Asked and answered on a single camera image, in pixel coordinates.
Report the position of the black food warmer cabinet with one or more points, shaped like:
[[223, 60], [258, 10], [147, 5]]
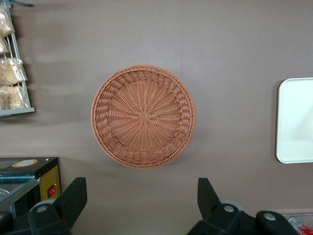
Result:
[[49, 181]]

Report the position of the clear acrylic bottle rack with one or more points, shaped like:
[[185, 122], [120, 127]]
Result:
[[302, 216]]

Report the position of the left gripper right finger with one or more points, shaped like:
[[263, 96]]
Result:
[[220, 220]]

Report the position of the red cola bottle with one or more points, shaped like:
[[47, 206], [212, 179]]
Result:
[[306, 230]]

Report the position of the clear bag of pastry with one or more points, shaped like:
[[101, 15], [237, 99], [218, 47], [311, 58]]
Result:
[[11, 71], [13, 97], [5, 22], [3, 46]]

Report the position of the beige plastic tray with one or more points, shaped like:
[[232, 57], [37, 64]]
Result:
[[291, 117]]

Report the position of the brown round wicker basket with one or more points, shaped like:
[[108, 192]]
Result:
[[144, 117]]

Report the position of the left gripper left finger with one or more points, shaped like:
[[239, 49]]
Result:
[[63, 210]]

